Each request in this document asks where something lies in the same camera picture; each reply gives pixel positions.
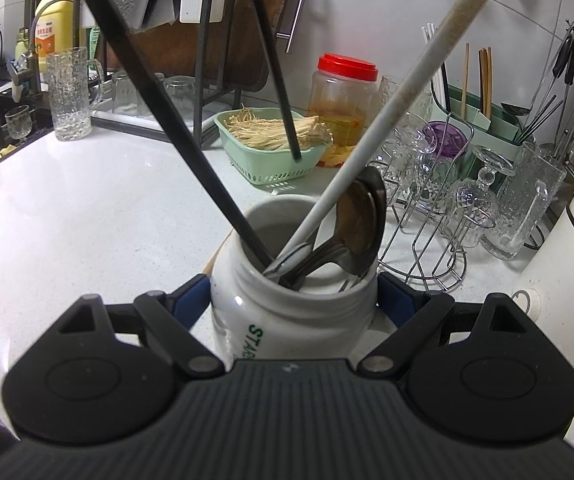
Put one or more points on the dark wooden chopstick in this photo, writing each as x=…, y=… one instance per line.
x=489, y=80
x=483, y=80

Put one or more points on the white mug green logo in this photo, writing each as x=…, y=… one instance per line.
x=287, y=320

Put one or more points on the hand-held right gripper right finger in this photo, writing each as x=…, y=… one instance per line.
x=397, y=302

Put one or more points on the long white chopstick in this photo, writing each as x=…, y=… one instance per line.
x=442, y=85
x=424, y=35

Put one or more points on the white drip tray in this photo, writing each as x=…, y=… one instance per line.
x=132, y=127

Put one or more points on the green plastic basket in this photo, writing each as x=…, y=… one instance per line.
x=262, y=167

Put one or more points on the dark metal ladle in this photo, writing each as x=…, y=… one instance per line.
x=514, y=109

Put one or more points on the light wooden chopstick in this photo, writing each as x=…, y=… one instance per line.
x=465, y=80

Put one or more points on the green soap bottle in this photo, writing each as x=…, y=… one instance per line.
x=21, y=45

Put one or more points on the black dish rack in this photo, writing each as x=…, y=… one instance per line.
x=199, y=85

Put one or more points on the enoki mushrooms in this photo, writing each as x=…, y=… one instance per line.
x=257, y=132

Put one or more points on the yellow detergent bottle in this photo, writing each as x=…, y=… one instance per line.
x=54, y=25

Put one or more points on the wooden cutting board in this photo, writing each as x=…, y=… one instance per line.
x=217, y=50

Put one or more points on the white electric pot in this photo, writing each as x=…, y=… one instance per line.
x=567, y=285

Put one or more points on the metal spoon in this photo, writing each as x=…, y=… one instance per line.
x=357, y=225
x=373, y=172

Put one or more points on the stemmed glass goblet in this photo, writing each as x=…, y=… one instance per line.
x=469, y=205

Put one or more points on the tall textured glass mug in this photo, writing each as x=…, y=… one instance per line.
x=522, y=200

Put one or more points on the cut glass tumbler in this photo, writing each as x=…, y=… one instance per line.
x=397, y=175

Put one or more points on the red-lidded plastic jar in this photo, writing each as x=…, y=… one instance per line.
x=339, y=105

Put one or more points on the purple cup lid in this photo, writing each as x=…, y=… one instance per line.
x=442, y=137

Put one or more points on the green utensil holder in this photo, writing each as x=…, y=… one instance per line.
x=504, y=127

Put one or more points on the clear textured tumbler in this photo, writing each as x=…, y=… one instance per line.
x=419, y=100

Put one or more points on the small clear glass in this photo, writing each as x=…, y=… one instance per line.
x=182, y=92
x=122, y=92

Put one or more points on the thin black chopstick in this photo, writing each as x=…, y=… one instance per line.
x=540, y=122

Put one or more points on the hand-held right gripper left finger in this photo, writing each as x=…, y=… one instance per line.
x=194, y=305

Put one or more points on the white gold-patterned chopstick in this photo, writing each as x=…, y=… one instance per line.
x=392, y=105

